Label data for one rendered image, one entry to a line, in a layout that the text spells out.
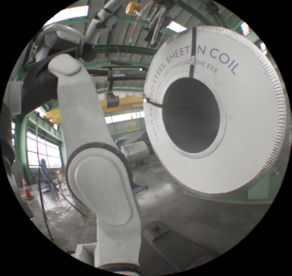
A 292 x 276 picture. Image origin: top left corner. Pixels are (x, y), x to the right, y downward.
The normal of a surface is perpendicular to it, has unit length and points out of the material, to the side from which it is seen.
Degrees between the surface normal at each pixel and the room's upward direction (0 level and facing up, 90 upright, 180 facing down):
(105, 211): 90
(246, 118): 90
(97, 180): 90
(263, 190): 90
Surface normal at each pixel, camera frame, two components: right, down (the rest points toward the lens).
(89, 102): 0.47, 0.11
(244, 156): -0.88, 0.20
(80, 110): 0.38, -0.32
